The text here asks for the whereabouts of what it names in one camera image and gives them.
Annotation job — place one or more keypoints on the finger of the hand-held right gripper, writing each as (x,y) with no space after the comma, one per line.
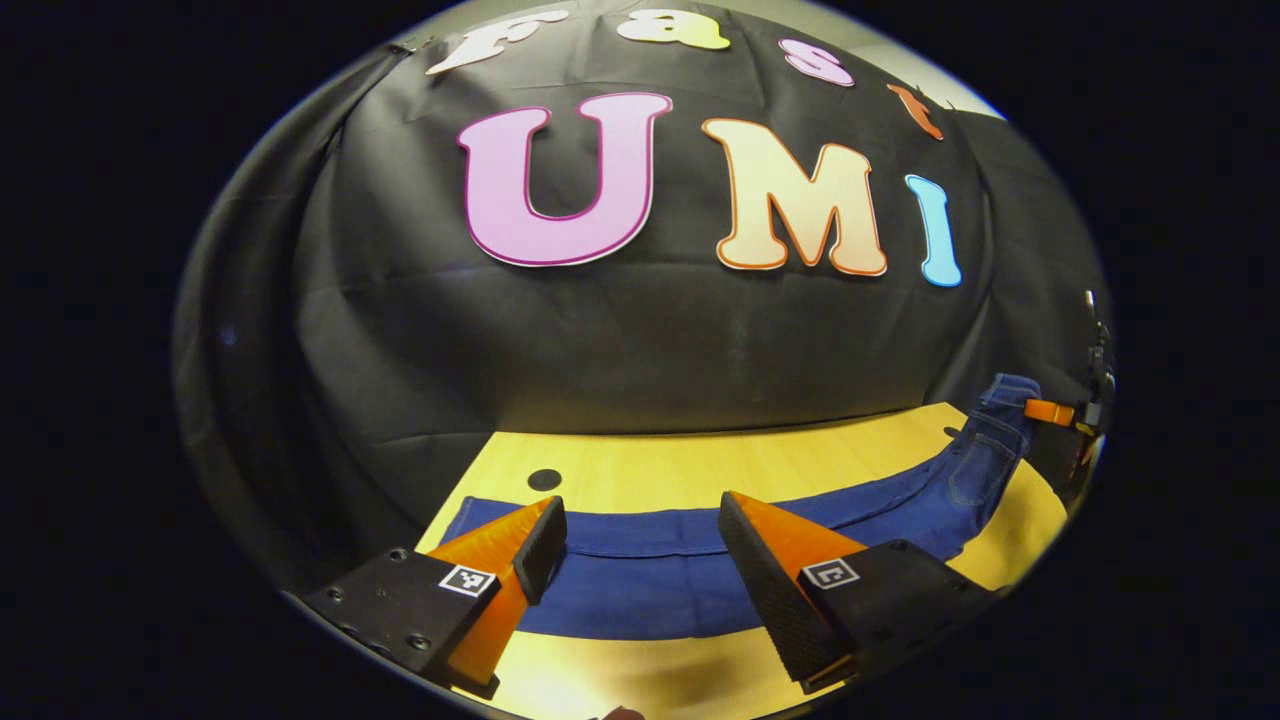
(1048,411)

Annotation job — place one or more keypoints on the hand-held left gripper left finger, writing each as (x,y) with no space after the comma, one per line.
(540,550)

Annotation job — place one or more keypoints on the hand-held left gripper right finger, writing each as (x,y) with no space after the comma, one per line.
(765,590)

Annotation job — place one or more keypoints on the blue denim jeans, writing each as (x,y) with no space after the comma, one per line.
(650,580)

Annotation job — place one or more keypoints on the black backdrop cloth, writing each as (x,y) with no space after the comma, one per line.
(600,350)

